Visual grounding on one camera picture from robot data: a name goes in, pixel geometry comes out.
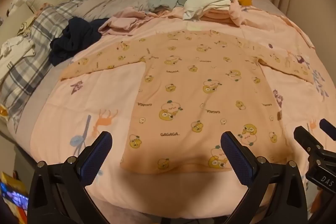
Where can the white printed cloth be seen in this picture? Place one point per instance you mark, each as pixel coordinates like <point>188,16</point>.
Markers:
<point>15,53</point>

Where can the plaid grey pillow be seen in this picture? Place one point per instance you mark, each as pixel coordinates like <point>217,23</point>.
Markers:
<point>47,27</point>

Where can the folded pink garment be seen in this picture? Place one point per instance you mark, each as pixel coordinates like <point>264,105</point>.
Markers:
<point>223,15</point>

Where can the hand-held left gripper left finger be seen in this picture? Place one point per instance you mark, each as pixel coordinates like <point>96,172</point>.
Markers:
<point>97,158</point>

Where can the colourful box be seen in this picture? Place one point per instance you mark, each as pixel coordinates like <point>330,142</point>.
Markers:
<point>13,195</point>

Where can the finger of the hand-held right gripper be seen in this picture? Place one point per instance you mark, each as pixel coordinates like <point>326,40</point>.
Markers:
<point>328,127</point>
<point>305,136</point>

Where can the crumpled pink garment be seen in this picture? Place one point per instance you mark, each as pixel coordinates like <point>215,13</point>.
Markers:
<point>123,22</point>

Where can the grey bedsheet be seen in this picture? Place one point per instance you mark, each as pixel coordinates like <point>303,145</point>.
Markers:
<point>110,1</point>

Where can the pink duck print shirt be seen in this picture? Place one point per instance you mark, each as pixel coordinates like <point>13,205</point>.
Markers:
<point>183,82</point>

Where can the pink animal print blanket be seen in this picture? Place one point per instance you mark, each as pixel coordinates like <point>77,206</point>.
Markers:
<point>110,92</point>

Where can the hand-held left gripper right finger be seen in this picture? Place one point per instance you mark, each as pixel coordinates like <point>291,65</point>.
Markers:
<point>236,158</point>

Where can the navy garment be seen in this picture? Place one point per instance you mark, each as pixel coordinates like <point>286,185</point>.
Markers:
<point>73,40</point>

